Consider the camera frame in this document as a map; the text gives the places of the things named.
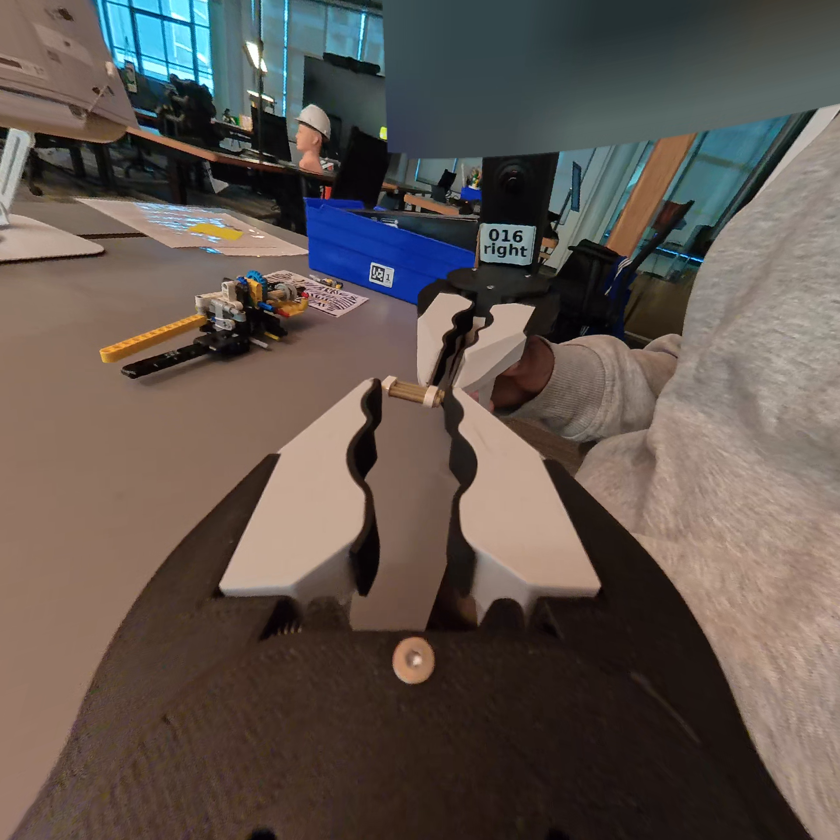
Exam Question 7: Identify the lego instruction booklet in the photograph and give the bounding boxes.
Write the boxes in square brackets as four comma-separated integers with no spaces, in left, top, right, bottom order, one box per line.
[0,0,140,142]

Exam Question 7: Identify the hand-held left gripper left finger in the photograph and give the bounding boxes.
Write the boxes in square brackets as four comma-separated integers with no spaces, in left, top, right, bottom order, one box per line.
[218,377,385,611]

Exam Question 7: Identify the zebra striped sticker sheet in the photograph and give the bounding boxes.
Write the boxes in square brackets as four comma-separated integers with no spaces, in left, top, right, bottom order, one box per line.
[262,269,370,319]

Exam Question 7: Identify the partly built lego model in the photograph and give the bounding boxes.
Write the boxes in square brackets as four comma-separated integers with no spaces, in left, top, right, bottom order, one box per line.
[100,272,311,380]

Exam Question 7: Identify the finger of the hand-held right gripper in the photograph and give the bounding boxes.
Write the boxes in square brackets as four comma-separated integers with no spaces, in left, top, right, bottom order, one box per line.
[416,291,475,389]
[458,303,537,396]

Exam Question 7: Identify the tan lego axle white connectors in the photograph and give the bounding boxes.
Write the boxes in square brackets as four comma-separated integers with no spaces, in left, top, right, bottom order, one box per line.
[382,375,447,409]

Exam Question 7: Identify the long wood-top desk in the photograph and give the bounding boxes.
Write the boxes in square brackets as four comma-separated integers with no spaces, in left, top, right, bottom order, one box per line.
[125,128,336,224]

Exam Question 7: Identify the person's right hand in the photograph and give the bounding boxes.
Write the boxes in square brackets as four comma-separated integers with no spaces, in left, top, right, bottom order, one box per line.
[491,335,557,414]

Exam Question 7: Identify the person's right forearm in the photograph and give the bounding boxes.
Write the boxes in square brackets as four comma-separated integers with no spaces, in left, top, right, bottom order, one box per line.
[505,333,683,442]

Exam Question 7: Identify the large black screen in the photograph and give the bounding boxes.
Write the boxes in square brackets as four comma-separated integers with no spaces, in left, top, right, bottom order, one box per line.
[303,54,388,158]

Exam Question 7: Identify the laminated paper sheet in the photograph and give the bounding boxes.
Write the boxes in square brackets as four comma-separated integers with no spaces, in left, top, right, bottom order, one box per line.
[77,200,309,258]

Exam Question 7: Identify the black high-back office chair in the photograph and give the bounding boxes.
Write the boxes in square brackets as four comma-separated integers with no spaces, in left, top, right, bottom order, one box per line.
[331,126,389,210]

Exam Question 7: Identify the dark equipment on desk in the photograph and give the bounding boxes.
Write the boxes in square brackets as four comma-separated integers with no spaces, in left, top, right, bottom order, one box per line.
[161,73,214,148]

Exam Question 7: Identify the mannequin head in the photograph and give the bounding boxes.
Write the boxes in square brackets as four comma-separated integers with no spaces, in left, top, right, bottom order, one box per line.
[295,121,332,173]

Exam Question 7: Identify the black flat case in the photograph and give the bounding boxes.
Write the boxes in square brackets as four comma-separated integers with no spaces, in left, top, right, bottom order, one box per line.
[354,209,480,250]

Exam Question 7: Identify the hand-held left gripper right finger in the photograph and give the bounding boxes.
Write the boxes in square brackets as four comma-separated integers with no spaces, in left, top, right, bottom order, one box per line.
[445,387,602,626]

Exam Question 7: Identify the black desk monitor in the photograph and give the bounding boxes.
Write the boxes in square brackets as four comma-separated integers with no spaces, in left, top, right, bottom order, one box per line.
[249,105,293,165]

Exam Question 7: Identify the blue plastic bin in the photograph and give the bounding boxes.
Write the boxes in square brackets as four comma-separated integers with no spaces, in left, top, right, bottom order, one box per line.
[305,198,480,304]

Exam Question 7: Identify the blue jacket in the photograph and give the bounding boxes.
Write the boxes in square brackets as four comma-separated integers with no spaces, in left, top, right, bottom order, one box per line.
[607,252,641,316]

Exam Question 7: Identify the wooden column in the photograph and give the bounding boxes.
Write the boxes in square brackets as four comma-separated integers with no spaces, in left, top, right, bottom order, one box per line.
[604,133,697,257]

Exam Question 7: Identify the large paned window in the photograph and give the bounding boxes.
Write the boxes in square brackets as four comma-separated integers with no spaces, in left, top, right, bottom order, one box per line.
[98,0,214,83]

